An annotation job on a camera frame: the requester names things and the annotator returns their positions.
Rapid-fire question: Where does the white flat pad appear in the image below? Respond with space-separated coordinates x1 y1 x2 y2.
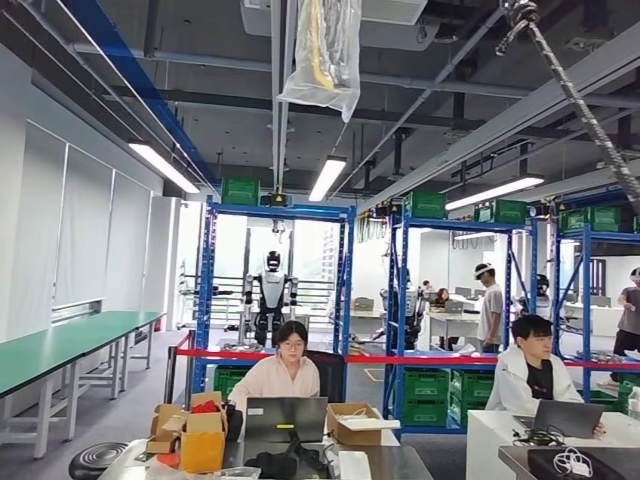
339 415 402 433

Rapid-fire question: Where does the grey laptop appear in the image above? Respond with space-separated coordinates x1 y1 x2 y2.
244 396 329 444
515 399 605 441

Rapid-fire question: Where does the black cable tangle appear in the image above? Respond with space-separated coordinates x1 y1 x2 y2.
512 428 567 449

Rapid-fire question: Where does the steel barrier post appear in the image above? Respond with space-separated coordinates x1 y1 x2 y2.
164 345 179 406

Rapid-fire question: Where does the white black humanoid robot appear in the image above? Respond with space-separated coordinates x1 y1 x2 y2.
379 270 427 350
242 250 300 348
519 274 552 321

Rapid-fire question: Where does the black round stool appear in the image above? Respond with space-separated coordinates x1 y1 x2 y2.
67 441 131 480

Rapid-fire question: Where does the black braided hanging rope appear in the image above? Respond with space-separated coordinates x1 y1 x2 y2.
494 0 640 215

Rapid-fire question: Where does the green-topped workbench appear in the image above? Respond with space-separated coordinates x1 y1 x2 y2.
0 310 167 460

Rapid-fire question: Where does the small cardboard box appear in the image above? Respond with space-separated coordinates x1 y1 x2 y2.
145 403 185 456
172 391 229 475

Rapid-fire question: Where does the black headset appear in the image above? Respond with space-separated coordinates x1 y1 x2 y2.
244 431 335 480

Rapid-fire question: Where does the white small box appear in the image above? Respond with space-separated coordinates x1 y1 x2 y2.
338 450 373 480

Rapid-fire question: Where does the red barrier tape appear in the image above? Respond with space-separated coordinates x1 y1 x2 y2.
174 331 640 373

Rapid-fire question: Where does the yellow black hoist trolley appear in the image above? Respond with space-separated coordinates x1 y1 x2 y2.
259 188 292 209

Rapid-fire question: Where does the white desk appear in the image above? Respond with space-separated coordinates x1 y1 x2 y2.
427 309 482 350
465 408 640 480

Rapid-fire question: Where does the black flat case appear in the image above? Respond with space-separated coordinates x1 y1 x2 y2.
527 447 629 480

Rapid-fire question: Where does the clear hanging plastic bag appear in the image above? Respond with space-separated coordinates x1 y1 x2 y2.
276 0 364 125

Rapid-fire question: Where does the white ceiling light strip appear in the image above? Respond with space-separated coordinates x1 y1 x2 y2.
307 156 348 204
128 140 201 195
444 174 546 213

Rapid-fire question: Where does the white charger cable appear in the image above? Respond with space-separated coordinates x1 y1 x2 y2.
552 447 592 479

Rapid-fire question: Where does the grey ceiling cable tray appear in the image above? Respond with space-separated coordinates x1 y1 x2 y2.
357 23 640 214
269 0 300 195

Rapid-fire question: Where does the open cardboard box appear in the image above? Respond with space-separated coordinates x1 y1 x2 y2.
326 402 402 447

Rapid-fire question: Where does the black office chair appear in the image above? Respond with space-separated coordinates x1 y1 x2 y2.
303 350 346 405

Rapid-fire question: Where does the dark grey desk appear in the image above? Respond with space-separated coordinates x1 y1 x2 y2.
100 438 435 480

